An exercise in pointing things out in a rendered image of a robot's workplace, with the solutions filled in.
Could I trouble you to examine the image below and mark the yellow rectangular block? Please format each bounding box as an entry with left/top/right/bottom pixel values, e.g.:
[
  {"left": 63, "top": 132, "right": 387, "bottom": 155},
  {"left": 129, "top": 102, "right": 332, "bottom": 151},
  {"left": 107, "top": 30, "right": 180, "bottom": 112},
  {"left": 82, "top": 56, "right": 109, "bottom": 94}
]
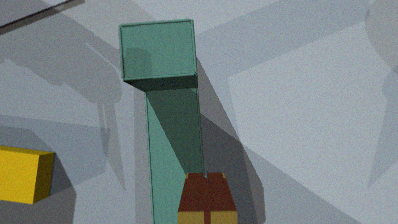
[{"left": 0, "top": 145, "right": 56, "bottom": 204}]

